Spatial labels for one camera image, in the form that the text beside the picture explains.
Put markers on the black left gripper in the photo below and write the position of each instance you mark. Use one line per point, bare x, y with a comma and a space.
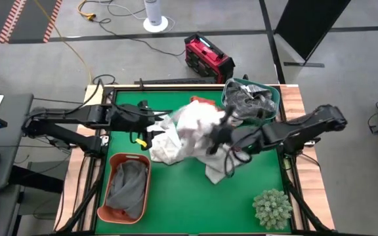
130, 118

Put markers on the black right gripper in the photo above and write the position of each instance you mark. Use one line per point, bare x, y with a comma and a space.
225, 137

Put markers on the plain white towel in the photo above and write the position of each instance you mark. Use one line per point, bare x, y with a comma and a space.
195, 121

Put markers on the orange towel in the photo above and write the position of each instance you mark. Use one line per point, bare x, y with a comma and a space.
202, 100

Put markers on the grey checked towel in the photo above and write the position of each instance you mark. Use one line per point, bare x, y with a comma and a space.
248, 103

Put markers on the dark grey waffle towel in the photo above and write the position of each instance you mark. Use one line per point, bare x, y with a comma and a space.
128, 190

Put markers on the orange plastic basket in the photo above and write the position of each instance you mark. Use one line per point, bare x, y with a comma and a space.
123, 221

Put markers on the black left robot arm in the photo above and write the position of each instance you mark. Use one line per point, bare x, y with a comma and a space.
61, 116

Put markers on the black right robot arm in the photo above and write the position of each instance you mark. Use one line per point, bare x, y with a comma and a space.
307, 126

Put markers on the green plastic basket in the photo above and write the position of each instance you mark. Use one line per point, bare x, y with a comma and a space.
277, 98

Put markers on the light grey waffle towel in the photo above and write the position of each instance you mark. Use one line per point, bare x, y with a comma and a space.
215, 170

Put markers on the red black toolbox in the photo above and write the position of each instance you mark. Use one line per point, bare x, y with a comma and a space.
205, 55

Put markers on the artificial green plant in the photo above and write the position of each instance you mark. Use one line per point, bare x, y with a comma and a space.
272, 209

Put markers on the white tower fan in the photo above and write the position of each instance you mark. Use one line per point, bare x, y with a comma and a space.
154, 13

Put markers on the black divider panel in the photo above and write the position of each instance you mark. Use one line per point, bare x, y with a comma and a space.
310, 26

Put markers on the grey desk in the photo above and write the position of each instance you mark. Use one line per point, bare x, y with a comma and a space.
15, 150

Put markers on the black orange-striped floor mat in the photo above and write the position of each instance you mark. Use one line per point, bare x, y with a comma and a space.
31, 19

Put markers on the black frame strut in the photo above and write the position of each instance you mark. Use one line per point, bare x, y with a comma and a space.
307, 203
86, 194

